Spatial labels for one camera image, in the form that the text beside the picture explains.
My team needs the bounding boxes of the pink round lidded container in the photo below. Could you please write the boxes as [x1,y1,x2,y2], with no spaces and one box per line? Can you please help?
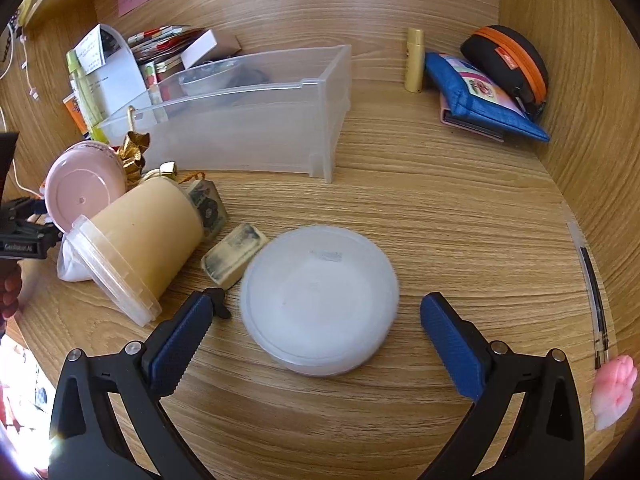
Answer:
[44,141,126,233]

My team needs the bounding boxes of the beige tub with clear lid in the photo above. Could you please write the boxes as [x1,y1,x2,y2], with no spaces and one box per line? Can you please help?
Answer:
[67,178,204,326]

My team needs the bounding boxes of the gold ribbon bow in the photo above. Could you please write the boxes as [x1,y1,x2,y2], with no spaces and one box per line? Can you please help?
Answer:
[116,131,178,190]

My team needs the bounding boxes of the smudged cream eraser block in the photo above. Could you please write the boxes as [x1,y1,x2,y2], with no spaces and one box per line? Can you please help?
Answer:
[201,222,269,290]

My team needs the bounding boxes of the person's hand on handle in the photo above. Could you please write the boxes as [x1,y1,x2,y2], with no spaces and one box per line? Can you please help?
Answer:
[0,260,23,323]

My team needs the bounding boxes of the pink cat paw toy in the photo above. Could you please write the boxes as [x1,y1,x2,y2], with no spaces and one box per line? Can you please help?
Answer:
[590,354,638,431]

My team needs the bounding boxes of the black pen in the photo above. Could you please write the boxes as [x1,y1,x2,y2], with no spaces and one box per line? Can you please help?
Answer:
[567,219,610,370]

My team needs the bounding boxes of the orange tube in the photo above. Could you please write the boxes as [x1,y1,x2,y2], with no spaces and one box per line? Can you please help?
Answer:
[63,93,88,136]

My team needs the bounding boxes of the yellow-green spray bottle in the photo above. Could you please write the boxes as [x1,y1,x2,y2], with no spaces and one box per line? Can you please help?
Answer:
[66,50,108,144]

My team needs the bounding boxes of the white paper sheets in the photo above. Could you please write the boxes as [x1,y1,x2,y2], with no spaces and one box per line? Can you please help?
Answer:
[74,24,151,119]

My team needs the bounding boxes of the stack of books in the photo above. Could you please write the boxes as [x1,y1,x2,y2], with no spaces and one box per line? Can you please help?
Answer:
[127,25,204,104]

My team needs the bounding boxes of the small white cardboard box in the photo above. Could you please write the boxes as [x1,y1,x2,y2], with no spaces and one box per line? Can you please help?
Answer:
[180,29,242,70]

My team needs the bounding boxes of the bowl of trinkets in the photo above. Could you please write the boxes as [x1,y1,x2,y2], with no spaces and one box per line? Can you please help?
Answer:
[178,60,270,96]

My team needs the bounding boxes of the clear plastic storage bin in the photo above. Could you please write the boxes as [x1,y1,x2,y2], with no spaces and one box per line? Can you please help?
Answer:
[100,44,352,182]

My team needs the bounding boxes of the blue patchwork pouch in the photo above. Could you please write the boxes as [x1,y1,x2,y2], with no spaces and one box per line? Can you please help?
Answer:
[425,52,550,142]

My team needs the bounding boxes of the yellow lotion tube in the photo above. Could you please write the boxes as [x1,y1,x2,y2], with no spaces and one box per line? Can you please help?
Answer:
[405,27,425,93]

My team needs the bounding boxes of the black orange zipper case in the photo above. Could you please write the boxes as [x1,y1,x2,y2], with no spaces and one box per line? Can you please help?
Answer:
[460,25,549,122]

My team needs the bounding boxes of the white charging cables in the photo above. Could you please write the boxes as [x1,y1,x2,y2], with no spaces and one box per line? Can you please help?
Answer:
[0,19,42,198]

